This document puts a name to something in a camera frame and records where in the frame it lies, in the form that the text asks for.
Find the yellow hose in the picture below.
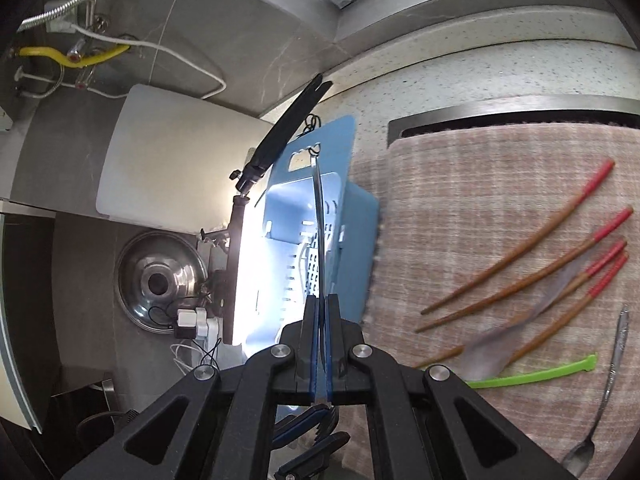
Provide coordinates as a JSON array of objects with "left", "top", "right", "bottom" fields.
[{"left": 17, "top": 44, "right": 131, "bottom": 68}]

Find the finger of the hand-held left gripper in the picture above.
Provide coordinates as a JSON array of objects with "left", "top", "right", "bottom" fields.
[
  {"left": 275, "top": 431, "right": 351, "bottom": 480},
  {"left": 272, "top": 403, "right": 337, "bottom": 448}
]

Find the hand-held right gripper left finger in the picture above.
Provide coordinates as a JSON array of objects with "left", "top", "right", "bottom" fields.
[{"left": 60, "top": 295, "right": 321, "bottom": 480}]

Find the checked beige cloth mat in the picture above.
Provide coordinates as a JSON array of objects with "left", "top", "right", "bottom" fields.
[{"left": 340, "top": 122, "right": 640, "bottom": 480}]

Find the metal spoon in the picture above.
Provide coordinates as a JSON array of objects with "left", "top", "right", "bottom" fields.
[{"left": 560, "top": 305, "right": 631, "bottom": 478}]

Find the white cutting board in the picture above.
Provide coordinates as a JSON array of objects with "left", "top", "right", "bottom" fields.
[{"left": 95, "top": 84, "right": 273, "bottom": 236}]

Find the steel pot lid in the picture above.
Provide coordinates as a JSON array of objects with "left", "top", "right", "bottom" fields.
[{"left": 116, "top": 230, "right": 210, "bottom": 333}]

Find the metal fork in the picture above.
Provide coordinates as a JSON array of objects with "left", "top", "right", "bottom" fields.
[{"left": 309, "top": 144, "right": 332, "bottom": 311}]

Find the white charger plug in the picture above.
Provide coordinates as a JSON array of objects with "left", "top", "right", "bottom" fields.
[{"left": 175, "top": 307, "right": 221, "bottom": 341}]

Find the red wooden chopstick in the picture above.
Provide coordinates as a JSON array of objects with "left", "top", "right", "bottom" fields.
[
  {"left": 500, "top": 252, "right": 631, "bottom": 363},
  {"left": 414, "top": 240, "right": 628, "bottom": 368},
  {"left": 415, "top": 207, "right": 634, "bottom": 333},
  {"left": 421, "top": 158, "right": 616, "bottom": 316}
]

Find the stainless steel sink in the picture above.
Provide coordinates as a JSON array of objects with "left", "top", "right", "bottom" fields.
[{"left": 387, "top": 95, "right": 640, "bottom": 143}]

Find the flexible metal hose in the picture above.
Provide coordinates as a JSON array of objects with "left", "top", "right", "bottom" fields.
[{"left": 20, "top": 0, "right": 97, "bottom": 32}]

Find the white wall socket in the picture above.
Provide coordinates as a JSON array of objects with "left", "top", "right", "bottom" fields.
[{"left": 44, "top": 2, "right": 96, "bottom": 33}]

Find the green plastic spoon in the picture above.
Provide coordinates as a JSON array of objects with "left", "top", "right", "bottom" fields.
[{"left": 465, "top": 354, "right": 598, "bottom": 390}]

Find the blue plastic basket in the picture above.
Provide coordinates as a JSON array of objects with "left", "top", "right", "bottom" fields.
[{"left": 245, "top": 115, "right": 383, "bottom": 361}]

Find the translucent plastic spoon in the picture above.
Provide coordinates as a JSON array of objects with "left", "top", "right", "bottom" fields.
[{"left": 462, "top": 255, "right": 583, "bottom": 381}]

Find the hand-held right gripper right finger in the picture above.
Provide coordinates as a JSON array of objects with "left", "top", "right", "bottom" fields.
[{"left": 325, "top": 294, "right": 581, "bottom": 480}]

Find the white cable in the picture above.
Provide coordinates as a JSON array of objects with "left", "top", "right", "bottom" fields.
[{"left": 75, "top": 25, "right": 227, "bottom": 102}]

